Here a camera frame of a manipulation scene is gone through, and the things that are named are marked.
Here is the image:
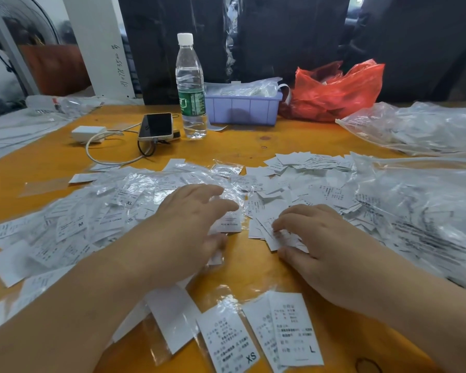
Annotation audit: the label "person's right forearm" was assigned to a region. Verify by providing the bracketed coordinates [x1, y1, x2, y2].
[357, 264, 466, 373]

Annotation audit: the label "crumpled clear plastic bag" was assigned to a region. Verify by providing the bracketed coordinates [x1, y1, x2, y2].
[25, 95, 105, 118]

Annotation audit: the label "brown box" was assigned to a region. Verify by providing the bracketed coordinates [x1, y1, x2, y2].
[19, 44, 92, 97]

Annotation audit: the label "clear water bottle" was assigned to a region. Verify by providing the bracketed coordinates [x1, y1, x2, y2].
[175, 33, 207, 140]

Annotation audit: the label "single bagged white label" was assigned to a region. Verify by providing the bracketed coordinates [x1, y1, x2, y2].
[211, 211, 244, 234]

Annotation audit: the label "white charging cable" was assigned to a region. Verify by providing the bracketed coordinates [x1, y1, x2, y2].
[85, 122, 157, 167]

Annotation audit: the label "smartphone with black screen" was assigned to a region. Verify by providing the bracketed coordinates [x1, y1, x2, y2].
[138, 112, 174, 142]

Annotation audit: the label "pile of loose paper labels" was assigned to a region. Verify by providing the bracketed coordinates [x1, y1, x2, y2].
[244, 151, 362, 241]

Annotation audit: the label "person's right hand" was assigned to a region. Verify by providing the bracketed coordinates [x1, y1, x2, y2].
[272, 204, 390, 317]

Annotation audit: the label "red plastic bag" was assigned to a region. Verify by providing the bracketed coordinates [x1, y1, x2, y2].
[278, 59, 385, 123]

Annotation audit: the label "blank white bagged tag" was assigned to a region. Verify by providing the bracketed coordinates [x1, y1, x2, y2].
[145, 284, 202, 355]

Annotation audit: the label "purple plastic basket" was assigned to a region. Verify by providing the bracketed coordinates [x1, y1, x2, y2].
[204, 91, 283, 126]

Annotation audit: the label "white printed tag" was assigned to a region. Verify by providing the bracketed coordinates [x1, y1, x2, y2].
[242, 294, 289, 373]

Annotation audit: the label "grey sheet stack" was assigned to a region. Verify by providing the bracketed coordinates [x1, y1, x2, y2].
[0, 108, 78, 167]

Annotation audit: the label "person's left hand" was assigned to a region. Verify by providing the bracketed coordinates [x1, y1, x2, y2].
[135, 184, 240, 290]

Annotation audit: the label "bagged size tag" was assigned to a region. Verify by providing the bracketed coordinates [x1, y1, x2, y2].
[196, 306, 261, 373]

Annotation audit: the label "large clear plastic bag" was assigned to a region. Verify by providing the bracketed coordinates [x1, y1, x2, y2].
[336, 101, 466, 158]

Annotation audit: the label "empty clear plastic sleeve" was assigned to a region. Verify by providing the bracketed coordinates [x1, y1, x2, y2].
[19, 178, 71, 198]

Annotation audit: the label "clear bags in basket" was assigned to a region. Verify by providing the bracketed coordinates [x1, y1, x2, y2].
[204, 77, 292, 105]

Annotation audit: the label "white board panel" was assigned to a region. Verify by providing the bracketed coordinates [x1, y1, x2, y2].
[61, 0, 137, 101]

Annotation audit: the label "black plastic sheet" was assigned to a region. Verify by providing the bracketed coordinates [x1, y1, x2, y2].
[117, 0, 466, 106]

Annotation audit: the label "clear bag full of labels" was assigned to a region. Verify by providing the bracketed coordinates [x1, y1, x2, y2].
[349, 152, 466, 296]

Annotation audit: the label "small white label stack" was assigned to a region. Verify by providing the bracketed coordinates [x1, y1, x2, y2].
[256, 217, 310, 254]

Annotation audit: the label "white size tag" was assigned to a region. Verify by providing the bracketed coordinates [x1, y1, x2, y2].
[269, 292, 325, 368]

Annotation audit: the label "white charger adapter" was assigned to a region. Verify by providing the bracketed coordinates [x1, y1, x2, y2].
[71, 125, 108, 144]

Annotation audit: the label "person's left forearm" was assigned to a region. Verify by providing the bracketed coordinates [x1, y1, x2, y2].
[0, 228, 168, 373]

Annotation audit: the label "pile of bagged labels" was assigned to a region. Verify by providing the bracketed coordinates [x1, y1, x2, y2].
[0, 158, 246, 340]

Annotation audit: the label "black cable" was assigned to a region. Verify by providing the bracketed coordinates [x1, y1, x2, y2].
[137, 139, 172, 158]

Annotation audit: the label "black standing fan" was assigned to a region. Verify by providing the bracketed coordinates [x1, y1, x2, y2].
[0, 0, 63, 95]

